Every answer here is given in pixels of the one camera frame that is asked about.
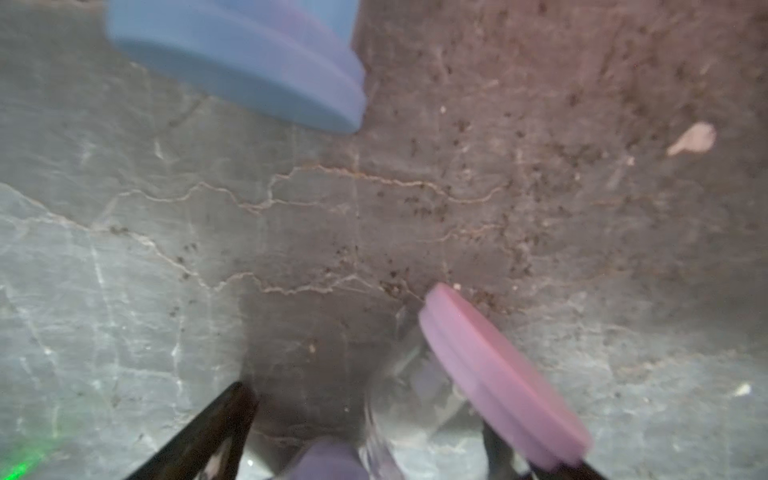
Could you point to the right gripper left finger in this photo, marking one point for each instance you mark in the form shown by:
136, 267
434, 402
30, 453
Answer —
211, 445

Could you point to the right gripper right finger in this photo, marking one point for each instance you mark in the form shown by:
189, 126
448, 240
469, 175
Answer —
501, 457

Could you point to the purple hourglass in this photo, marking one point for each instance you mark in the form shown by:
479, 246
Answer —
425, 407

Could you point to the blue hourglass left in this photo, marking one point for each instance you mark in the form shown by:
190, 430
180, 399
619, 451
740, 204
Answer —
293, 60

